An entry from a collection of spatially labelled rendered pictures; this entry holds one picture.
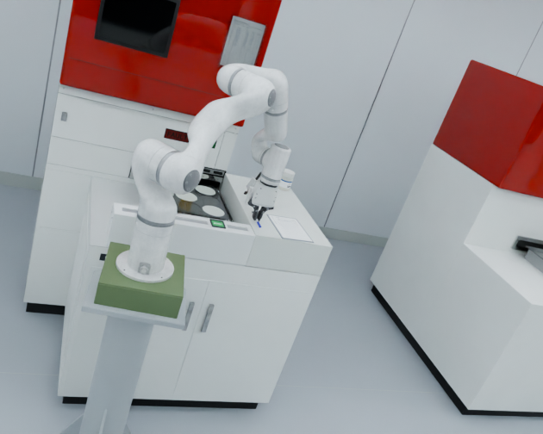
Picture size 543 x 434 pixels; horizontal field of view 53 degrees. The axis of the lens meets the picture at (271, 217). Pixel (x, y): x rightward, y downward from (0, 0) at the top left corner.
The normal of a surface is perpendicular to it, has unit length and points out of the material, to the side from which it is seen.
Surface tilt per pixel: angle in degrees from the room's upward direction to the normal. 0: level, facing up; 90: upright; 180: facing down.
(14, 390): 0
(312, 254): 90
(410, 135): 90
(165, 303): 90
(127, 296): 90
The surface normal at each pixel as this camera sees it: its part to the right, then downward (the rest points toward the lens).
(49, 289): 0.27, 0.46
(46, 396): 0.31, -0.87
